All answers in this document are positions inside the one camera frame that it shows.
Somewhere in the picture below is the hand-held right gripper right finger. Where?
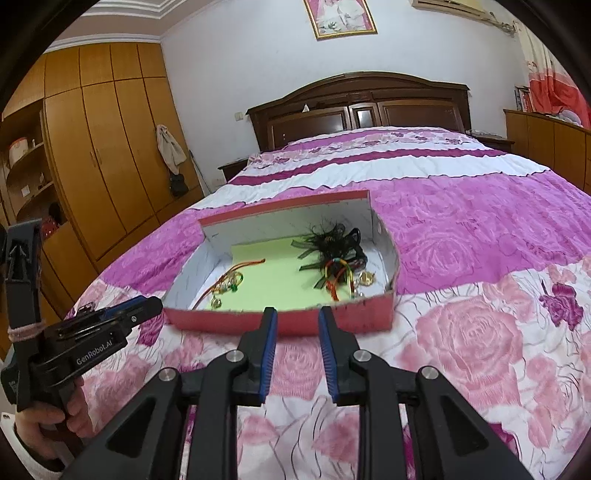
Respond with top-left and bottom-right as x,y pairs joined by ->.
318,305 -> 536,480

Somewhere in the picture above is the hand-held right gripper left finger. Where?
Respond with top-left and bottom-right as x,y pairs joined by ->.
60,307 -> 279,480

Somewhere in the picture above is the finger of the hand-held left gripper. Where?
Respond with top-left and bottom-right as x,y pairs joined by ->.
99,296 -> 151,320
122,298 -> 165,330

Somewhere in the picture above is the red cardboard box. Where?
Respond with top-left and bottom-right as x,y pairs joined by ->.
164,189 -> 400,337

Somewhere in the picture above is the orange cord braided bracelet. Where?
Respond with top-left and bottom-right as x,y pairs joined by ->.
191,258 -> 267,310

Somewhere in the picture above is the rainbow bracelet with gold bells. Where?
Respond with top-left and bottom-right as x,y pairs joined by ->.
321,258 -> 377,301

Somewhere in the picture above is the person's left hand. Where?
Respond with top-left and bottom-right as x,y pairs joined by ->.
16,391 -> 94,463

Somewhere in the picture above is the pink hair band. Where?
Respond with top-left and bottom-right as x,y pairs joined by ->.
8,323 -> 47,343

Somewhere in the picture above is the light green paper sheet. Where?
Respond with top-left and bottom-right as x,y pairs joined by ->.
194,237 -> 365,311

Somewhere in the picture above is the black feather hair accessory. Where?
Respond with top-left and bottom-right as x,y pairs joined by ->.
291,222 -> 368,289

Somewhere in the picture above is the thin grey stick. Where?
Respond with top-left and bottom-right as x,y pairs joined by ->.
188,150 -> 211,195

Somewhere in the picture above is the orange wooden wardrobe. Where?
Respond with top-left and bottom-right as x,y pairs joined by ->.
0,41 -> 206,319

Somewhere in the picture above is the beige hanging towel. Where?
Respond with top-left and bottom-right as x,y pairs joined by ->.
156,124 -> 188,176

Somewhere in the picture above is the dark wooden nightstand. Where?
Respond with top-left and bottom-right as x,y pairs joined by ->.
218,158 -> 250,185
466,129 -> 515,153

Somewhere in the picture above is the pink floral bedspread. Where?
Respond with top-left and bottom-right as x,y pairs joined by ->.
65,127 -> 591,480

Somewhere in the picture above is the dark wooden headboard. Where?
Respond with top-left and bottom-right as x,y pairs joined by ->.
247,71 -> 472,152

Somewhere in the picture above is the orange wooden low cabinet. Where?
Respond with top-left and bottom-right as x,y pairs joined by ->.
503,108 -> 591,199

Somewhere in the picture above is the red and white curtain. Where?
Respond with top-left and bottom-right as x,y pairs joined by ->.
519,18 -> 591,127

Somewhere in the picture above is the white air conditioner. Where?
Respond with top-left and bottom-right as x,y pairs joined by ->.
411,0 -> 497,21

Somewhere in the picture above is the gold framed wall picture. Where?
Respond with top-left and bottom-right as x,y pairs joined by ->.
302,0 -> 378,41

